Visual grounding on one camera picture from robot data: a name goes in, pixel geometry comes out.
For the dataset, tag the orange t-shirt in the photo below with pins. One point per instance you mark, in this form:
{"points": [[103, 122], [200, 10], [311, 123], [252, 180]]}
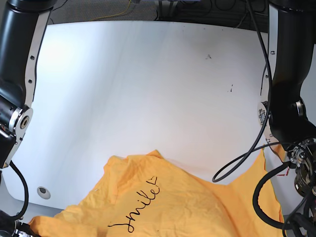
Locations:
{"points": [[146, 196]]}

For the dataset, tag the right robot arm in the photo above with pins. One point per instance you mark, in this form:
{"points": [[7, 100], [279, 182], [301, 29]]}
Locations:
{"points": [[22, 29]]}

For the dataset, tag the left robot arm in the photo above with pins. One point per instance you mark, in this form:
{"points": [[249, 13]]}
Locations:
{"points": [[282, 112]]}

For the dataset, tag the red tape rectangle marking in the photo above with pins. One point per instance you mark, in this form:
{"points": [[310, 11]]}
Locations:
{"points": [[285, 173]]}

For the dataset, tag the left table cable grommet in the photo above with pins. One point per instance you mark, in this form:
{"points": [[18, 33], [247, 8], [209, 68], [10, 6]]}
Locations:
{"points": [[43, 193]]}

